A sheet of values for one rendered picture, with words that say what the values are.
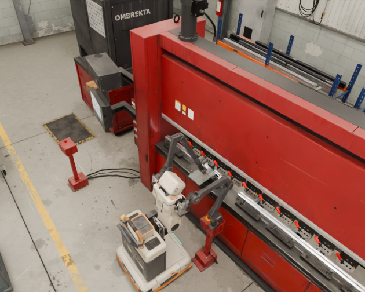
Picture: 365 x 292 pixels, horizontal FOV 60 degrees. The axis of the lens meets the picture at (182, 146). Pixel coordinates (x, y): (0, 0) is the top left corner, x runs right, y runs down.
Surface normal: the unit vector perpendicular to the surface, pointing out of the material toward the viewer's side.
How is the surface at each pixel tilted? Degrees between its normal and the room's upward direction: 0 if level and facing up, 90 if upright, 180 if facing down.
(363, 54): 90
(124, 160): 0
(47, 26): 90
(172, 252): 0
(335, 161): 90
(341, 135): 90
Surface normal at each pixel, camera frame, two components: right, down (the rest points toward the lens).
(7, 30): 0.60, 0.55
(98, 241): 0.04, -0.75
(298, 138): -0.75, 0.42
